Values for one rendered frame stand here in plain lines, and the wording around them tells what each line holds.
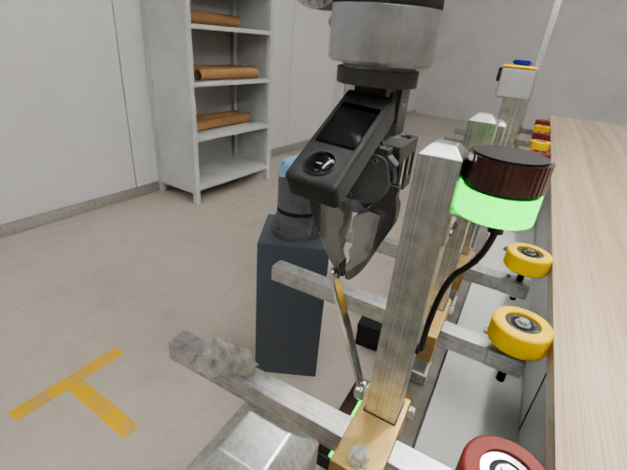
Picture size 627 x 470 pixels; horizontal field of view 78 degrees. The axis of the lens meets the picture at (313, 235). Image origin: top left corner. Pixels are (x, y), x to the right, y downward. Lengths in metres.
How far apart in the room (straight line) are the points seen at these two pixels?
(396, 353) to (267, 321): 1.14
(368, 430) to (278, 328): 1.10
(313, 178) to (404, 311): 0.16
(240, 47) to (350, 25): 3.48
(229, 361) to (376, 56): 0.38
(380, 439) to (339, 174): 0.29
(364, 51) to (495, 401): 0.75
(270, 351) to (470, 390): 0.90
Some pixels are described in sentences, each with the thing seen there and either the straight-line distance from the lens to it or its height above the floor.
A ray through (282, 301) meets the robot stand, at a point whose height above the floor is 0.37.
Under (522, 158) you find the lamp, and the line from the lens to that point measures 0.32.
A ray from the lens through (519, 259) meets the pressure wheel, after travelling 0.82.
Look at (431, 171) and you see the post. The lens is 0.32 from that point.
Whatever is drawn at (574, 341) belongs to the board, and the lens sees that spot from 0.65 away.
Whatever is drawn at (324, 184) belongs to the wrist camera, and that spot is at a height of 1.15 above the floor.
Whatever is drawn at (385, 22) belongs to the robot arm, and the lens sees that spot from 0.33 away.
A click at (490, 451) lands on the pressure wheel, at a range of 0.45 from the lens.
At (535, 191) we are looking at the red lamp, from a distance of 0.31.
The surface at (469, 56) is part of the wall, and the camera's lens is 8.50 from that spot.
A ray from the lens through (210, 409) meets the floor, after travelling 1.60.
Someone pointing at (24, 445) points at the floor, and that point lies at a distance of 1.70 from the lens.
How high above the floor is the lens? 1.24
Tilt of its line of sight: 27 degrees down
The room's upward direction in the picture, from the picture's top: 5 degrees clockwise
